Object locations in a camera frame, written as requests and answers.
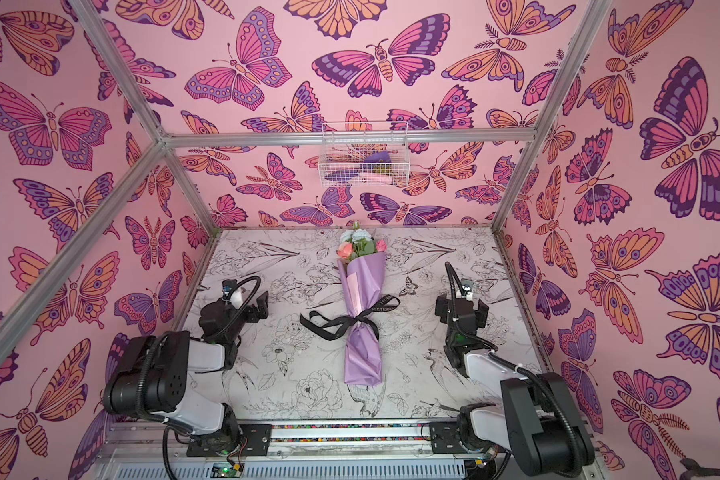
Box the purple pink wrapping paper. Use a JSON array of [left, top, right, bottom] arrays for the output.
[[338, 253, 386, 387]]

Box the aluminium frame structure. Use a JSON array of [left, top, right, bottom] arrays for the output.
[[0, 0, 613, 480]]

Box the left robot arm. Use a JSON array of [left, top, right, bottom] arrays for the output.
[[102, 275, 269, 455]]

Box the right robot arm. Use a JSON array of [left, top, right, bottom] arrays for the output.
[[435, 268, 595, 479]]

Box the black printed ribbon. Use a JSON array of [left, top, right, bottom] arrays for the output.
[[299, 295, 401, 341]]

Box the orange pink fake rose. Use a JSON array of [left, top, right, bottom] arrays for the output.
[[337, 242, 354, 261]]

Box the white fake flower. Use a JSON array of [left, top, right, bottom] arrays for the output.
[[340, 220, 374, 243]]

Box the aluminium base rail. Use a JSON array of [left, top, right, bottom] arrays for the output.
[[95, 416, 613, 480]]

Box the white wire basket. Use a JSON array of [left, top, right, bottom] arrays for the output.
[[316, 121, 411, 188]]

